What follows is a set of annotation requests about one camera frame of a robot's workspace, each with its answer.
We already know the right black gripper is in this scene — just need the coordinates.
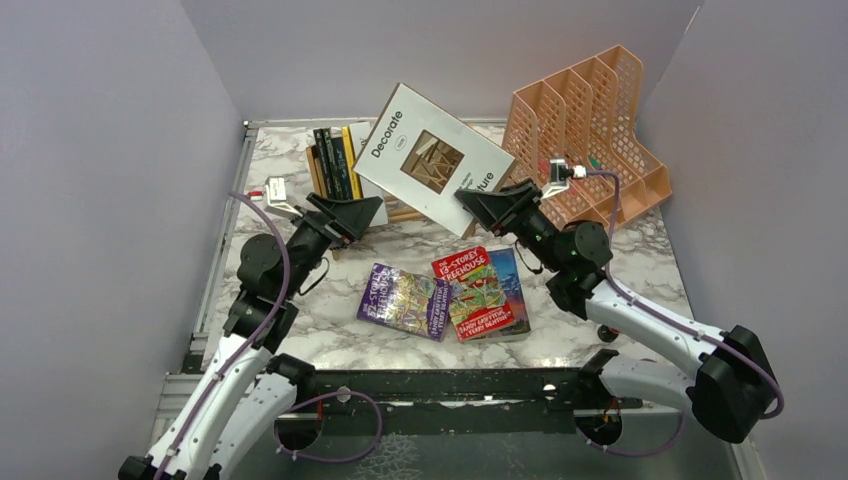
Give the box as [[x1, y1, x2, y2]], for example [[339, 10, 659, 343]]
[[456, 177, 566, 273]]

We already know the yellow book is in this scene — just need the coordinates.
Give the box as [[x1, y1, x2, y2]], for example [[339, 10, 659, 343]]
[[341, 126, 363, 199]]

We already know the blue book under red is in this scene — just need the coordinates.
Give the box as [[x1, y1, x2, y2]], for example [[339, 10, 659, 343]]
[[467, 247, 531, 344]]

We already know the purple cable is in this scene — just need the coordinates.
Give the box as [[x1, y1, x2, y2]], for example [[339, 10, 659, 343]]
[[574, 170, 786, 458], [152, 192, 384, 480]]

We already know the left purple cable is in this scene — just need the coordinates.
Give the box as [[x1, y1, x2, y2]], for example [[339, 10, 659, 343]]
[[152, 192, 384, 480]]

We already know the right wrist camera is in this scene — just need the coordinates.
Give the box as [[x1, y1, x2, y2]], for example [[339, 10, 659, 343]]
[[541, 158, 587, 199]]

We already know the green alice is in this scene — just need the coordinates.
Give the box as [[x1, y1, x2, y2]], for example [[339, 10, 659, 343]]
[[322, 128, 348, 200]]

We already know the orange plastic file organizer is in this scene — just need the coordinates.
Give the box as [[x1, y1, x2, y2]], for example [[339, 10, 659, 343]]
[[502, 45, 672, 227]]

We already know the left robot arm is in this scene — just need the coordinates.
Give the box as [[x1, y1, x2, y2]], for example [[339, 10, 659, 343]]
[[117, 192, 382, 479]]

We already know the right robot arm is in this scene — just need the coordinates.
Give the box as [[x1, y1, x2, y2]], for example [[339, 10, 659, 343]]
[[454, 180, 785, 444]]

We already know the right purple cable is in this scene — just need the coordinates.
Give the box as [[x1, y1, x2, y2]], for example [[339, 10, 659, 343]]
[[574, 170, 786, 458]]

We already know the purple 52-storey treehouse book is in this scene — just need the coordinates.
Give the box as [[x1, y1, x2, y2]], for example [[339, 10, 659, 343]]
[[356, 263, 452, 342]]

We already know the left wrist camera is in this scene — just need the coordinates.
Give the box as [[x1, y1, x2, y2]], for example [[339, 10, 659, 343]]
[[247, 176, 300, 219]]

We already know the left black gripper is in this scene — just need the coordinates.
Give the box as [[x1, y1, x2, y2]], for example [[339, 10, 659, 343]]
[[280, 193, 383, 299]]

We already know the red 13-storey treehouse book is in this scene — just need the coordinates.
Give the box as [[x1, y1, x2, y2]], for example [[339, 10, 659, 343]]
[[431, 246, 517, 343]]

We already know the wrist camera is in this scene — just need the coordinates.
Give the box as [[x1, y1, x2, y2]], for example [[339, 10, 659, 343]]
[[247, 176, 300, 219], [541, 158, 587, 199]]

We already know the wooden book rack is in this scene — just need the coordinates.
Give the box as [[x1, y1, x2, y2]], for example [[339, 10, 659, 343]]
[[305, 121, 480, 260]]

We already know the white furniture book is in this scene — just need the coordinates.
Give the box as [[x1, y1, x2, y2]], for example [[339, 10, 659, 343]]
[[352, 82, 518, 240]]

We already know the floral little women book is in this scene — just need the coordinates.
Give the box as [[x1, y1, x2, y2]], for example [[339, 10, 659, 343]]
[[331, 136, 354, 200]]

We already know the black moon and sixpence book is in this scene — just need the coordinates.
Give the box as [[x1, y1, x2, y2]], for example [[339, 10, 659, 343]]
[[313, 128, 338, 200]]

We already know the black front rail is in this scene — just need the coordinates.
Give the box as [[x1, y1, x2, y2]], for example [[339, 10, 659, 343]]
[[225, 368, 704, 439]]

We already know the red black small bottle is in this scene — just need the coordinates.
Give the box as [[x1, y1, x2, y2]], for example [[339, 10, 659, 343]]
[[597, 325, 619, 343]]

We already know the white afternoon tea coffee book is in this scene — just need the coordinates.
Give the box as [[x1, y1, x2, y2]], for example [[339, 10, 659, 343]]
[[347, 121, 390, 229]]

